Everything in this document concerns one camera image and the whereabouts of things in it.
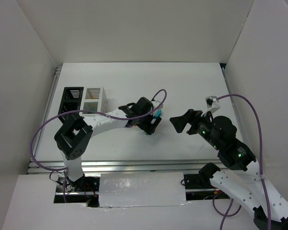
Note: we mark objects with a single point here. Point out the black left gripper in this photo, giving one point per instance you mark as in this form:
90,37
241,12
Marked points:
148,125

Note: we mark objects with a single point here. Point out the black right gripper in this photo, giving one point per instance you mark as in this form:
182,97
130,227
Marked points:
192,123

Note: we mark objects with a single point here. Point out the white slotted container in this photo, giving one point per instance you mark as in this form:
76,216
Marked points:
94,99

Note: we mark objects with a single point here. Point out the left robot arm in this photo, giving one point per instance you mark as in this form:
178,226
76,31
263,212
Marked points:
74,136

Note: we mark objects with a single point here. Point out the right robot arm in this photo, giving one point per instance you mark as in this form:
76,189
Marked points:
263,202

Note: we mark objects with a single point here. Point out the black slotted container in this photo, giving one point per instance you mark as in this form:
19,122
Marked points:
71,99

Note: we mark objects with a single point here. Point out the teal oval lego brick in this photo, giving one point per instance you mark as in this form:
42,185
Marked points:
158,114

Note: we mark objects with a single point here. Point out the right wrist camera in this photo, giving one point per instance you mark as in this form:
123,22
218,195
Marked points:
212,105

